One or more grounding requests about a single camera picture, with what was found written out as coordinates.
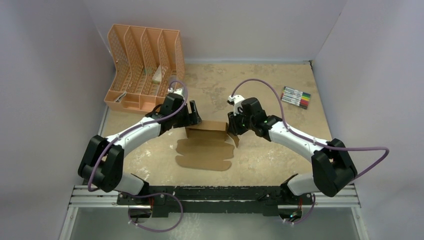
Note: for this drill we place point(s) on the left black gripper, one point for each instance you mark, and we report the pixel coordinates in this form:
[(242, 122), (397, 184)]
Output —
[(193, 119)]

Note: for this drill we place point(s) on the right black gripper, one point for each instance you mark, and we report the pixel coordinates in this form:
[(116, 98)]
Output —
[(236, 125)]

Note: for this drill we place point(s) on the brown cardboard box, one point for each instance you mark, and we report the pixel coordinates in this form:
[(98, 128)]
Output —
[(207, 146)]

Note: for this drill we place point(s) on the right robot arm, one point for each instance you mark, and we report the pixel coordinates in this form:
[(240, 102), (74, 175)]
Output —
[(332, 166)]

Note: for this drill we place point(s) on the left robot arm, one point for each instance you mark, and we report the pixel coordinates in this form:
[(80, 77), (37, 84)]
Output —
[(102, 164)]

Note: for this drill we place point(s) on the pack of coloured markers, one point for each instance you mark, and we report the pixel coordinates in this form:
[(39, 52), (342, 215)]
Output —
[(295, 97)]

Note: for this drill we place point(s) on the small grey object in organizer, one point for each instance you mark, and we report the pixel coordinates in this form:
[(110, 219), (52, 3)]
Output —
[(172, 79)]

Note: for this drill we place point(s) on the white card in organizer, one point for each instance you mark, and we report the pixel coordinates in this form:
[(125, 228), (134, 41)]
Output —
[(157, 76)]

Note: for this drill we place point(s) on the orange plastic file organizer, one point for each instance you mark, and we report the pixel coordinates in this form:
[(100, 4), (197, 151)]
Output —
[(137, 51)]

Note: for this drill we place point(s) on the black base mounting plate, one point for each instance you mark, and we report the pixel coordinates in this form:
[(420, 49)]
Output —
[(267, 200)]

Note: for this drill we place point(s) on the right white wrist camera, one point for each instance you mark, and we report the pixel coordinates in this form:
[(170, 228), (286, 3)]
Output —
[(236, 102)]

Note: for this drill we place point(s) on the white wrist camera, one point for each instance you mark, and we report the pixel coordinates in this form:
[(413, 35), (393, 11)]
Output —
[(236, 102), (178, 91)]

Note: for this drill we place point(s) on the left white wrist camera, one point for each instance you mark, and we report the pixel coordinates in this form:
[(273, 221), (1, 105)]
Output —
[(178, 91)]

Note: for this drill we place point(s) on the aluminium rail frame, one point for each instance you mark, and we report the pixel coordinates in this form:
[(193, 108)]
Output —
[(82, 198)]

